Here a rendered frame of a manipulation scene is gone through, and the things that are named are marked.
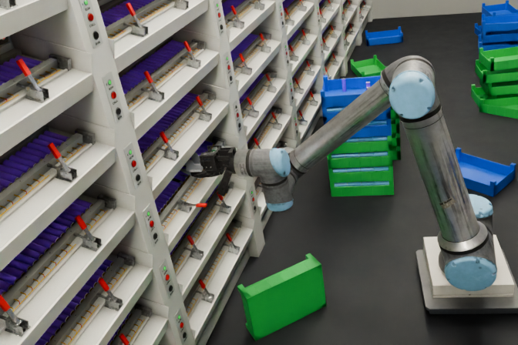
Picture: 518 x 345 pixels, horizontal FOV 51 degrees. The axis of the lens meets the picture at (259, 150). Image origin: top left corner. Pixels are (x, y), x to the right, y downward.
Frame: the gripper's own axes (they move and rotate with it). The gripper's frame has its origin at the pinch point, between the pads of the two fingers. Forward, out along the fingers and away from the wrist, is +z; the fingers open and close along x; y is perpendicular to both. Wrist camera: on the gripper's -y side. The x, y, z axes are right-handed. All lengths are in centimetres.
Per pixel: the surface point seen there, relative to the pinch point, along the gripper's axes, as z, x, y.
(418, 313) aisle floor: -72, -5, -64
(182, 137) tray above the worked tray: -4.5, 3.5, 14.2
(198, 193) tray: -5.8, 5.9, -6.0
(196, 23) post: -4, -27, 43
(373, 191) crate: -47, -79, -60
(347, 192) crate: -35, -77, -60
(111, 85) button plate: -11, 38, 46
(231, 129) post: -7.3, -27.2, 1.3
